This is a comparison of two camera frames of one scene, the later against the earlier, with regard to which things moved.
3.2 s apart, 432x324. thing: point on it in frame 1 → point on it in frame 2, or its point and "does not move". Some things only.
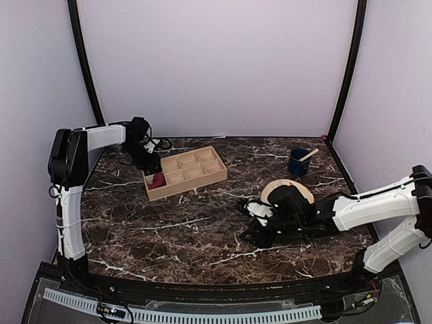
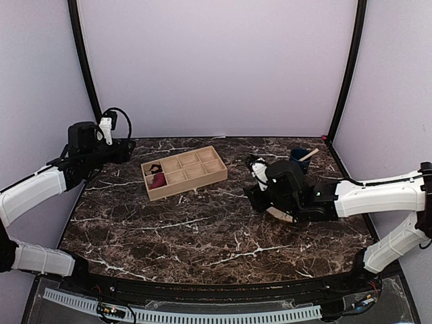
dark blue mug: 295,167 does not move
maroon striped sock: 158,180 does not move
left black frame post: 73,15 does not move
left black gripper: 149,165 → 122,154
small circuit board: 113,311 does not move
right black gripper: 260,239 → 257,202
